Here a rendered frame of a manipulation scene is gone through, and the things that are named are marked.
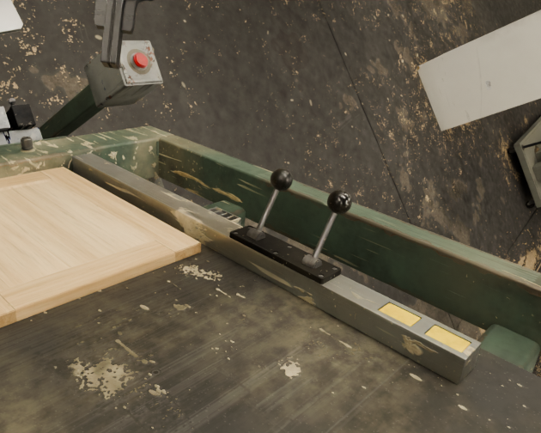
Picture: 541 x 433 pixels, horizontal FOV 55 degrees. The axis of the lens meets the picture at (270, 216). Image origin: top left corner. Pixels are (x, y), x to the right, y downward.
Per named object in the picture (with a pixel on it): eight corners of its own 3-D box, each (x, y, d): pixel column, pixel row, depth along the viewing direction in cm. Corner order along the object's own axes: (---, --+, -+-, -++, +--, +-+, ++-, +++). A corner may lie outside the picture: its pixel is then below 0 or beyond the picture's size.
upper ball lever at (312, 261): (305, 267, 82) (339, 190, 82) (324, 277, 80) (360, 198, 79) (293, 263, 79) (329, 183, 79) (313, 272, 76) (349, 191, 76)
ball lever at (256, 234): (252, 240, 89) (283, 169, 89) (267, 248, 87) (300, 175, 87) (238, 235, 86) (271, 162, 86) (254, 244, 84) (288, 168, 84)
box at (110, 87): (119, 65, 150) (151, 39, 137) (132, 105, 150) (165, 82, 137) (81, 67, 141) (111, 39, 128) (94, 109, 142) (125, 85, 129)
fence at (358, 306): (92, 168, 124) (91, 152, 122) (474, 367, 67) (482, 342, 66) (72, 172, 121) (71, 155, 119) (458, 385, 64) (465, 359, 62)
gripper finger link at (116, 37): (118, 1, 54) (126, 2, 54) (112, 68, 55) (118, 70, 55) (115, -9, 51) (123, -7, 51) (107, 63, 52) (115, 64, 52)
